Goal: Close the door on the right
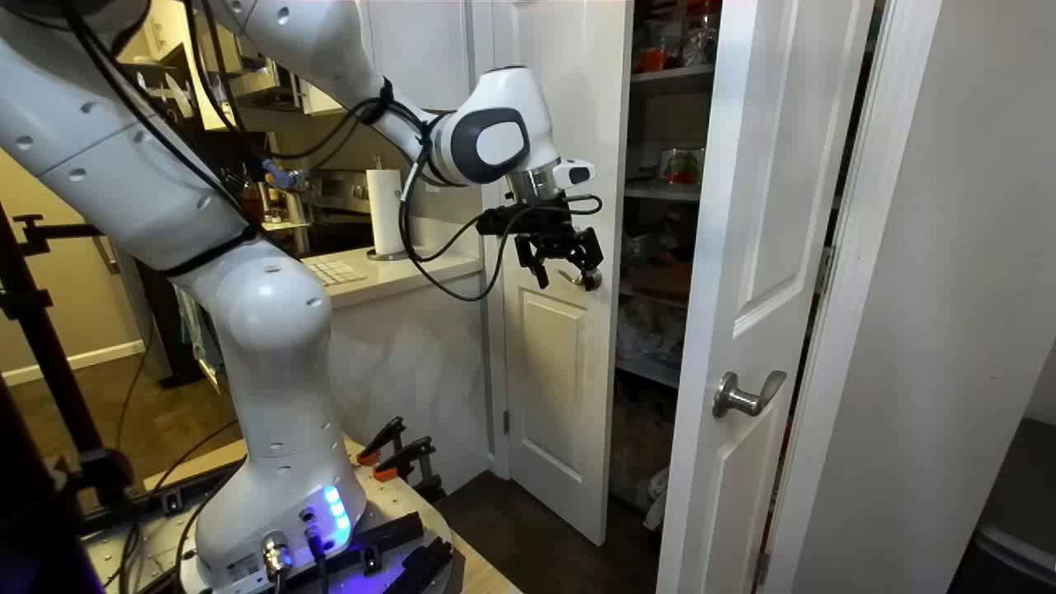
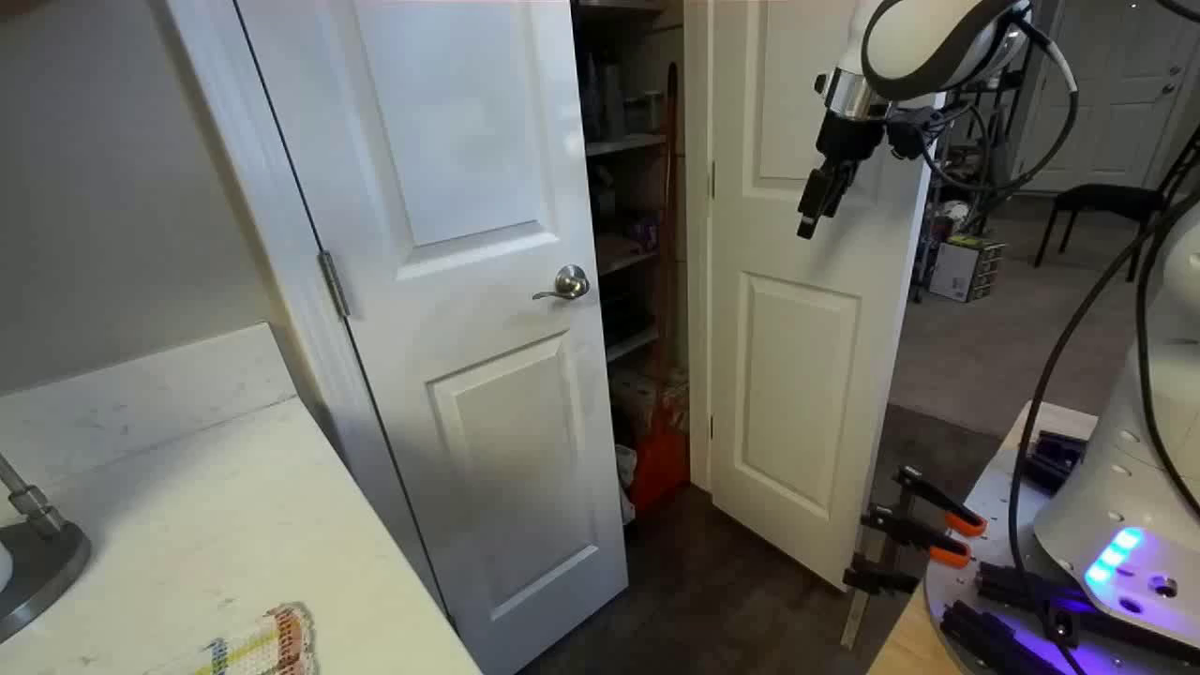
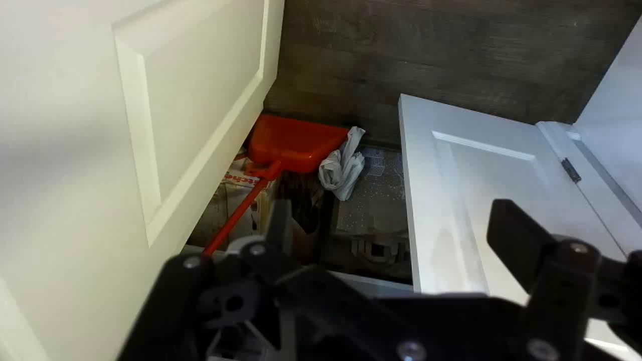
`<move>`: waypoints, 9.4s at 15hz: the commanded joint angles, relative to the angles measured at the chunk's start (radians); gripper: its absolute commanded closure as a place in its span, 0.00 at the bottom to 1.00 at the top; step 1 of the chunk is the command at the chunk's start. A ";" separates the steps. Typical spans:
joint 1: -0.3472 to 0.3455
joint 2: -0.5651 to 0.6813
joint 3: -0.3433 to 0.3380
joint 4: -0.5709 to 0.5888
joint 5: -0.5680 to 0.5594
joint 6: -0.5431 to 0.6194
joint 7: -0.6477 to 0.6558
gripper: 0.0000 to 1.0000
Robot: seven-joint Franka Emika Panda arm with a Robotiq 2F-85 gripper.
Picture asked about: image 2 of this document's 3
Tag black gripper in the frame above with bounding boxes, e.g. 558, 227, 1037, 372
798, 104, 925, 239

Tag white closet door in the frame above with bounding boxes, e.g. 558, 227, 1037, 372
713, 0, 930, 587
228, 0, 633, 675

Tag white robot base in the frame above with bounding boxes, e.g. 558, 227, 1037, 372
1037, 204, 1200, 644

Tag white background door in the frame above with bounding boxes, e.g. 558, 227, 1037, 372
1030, 0, 1195, 196

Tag brushed nickel left door lever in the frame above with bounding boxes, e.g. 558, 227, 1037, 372
542, 266, 592, 301

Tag door hinge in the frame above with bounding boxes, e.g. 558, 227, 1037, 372
318, 253, 353, 324

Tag white cardboard box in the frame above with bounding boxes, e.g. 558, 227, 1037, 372
930, 239, 1004, 303

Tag closet shelves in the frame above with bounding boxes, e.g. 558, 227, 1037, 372
575, 0, 680, 508

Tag black chair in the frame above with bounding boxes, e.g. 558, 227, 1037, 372
1037, 183, 1172, 264

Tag black orange clamp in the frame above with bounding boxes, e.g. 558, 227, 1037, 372
893, 464, 988, 541
845, 508, 970, 596

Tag orange bag in closet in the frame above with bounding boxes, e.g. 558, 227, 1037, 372
630, 418, 689, 516

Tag black orange clamp lower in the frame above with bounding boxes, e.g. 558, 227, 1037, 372
845, 508, 970, 596

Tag wire storage rack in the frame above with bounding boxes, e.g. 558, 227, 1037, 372
918, 57, 1028, 301

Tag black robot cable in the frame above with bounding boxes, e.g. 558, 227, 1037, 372
1004, 123, 1200, 578

